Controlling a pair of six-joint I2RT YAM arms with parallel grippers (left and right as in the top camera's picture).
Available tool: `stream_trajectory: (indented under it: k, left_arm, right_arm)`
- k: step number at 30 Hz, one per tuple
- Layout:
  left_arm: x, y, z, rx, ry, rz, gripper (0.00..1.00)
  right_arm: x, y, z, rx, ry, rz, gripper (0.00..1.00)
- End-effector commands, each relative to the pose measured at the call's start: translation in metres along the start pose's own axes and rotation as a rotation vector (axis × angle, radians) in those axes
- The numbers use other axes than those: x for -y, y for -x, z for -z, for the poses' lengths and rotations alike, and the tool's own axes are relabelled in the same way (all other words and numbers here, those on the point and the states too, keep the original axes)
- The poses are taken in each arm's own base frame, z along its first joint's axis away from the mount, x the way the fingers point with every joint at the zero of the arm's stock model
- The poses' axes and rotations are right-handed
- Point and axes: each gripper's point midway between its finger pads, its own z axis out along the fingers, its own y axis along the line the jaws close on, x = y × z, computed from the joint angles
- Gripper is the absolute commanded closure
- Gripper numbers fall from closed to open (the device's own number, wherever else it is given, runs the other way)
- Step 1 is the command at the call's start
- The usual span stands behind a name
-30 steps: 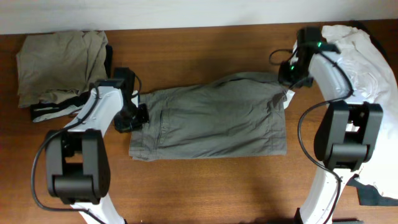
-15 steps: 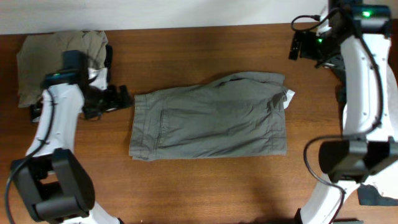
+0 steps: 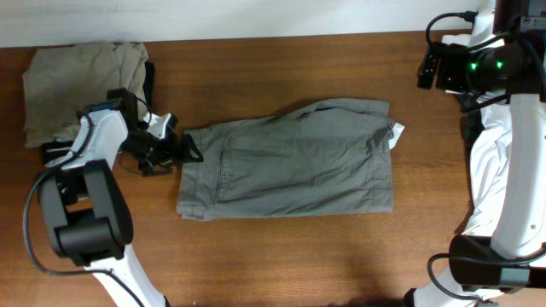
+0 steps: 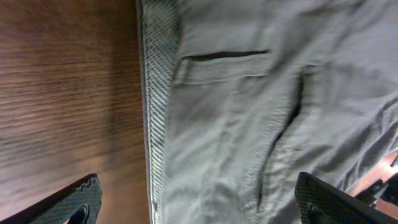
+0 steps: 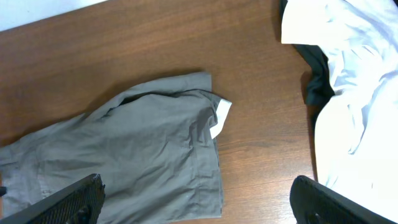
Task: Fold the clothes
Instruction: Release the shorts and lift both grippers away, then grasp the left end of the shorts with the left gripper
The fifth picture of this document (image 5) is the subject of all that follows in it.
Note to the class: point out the grey-green shorts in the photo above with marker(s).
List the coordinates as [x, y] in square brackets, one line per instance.
[154, 146]

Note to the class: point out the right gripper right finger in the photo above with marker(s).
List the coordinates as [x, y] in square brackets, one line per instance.
[313, 203]

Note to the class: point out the dark garment under white shirt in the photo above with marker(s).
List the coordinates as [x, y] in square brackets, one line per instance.
[300, 28]

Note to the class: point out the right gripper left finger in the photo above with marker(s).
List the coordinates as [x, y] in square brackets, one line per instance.
[79, 203]

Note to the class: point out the white shirt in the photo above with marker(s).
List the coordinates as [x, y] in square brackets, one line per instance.
[355, 133]

